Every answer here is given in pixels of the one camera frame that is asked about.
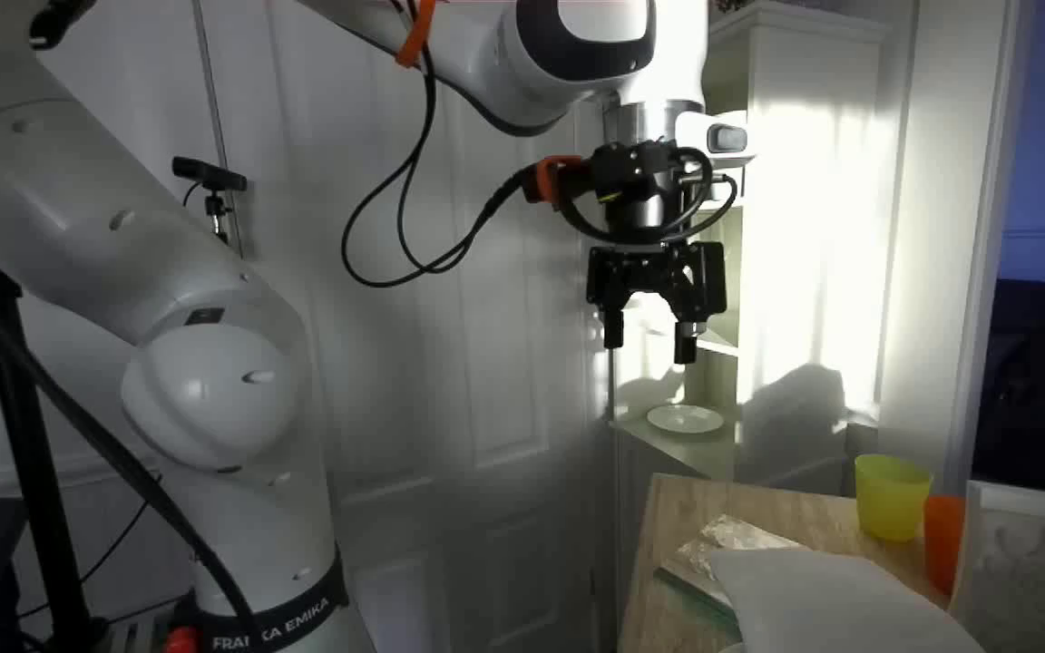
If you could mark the wooden top white cabinet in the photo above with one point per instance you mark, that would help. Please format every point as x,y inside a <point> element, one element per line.
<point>690,500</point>

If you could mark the red round knob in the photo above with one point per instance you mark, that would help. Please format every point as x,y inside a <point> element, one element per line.
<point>181,641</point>

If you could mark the crumpled clear plastic wrap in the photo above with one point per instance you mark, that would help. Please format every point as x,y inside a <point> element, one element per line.
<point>734,539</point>

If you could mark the small black stand camera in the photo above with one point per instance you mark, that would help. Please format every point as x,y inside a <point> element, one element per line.
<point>210,175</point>

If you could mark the white round plate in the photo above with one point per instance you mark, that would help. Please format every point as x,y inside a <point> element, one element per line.
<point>688,418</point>

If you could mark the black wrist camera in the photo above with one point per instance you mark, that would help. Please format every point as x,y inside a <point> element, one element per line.
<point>637,164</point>

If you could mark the white panel door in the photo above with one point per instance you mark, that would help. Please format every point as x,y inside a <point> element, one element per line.
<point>487,365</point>

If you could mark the yellow plastic cup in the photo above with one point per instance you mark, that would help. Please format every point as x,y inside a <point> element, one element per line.
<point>889,500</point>

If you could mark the dark sofa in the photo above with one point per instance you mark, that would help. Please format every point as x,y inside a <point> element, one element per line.
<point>1042,387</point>

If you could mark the pale textured fabric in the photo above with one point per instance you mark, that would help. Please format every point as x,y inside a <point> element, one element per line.
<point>1030,581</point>

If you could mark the orange plastic cup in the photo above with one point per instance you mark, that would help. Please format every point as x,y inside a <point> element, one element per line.
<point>944,546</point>

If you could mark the white open shelf cabinet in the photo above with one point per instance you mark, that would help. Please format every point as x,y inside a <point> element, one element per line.
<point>813,182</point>

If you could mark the white cloth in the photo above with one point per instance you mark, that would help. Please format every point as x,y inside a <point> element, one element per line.
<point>837,604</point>

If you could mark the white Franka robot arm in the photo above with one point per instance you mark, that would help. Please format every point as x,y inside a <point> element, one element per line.
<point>62,221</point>

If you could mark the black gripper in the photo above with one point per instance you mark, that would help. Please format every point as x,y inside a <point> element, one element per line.
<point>647,247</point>

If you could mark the black tripod stand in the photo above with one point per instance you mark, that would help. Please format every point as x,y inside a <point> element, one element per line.
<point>46,521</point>

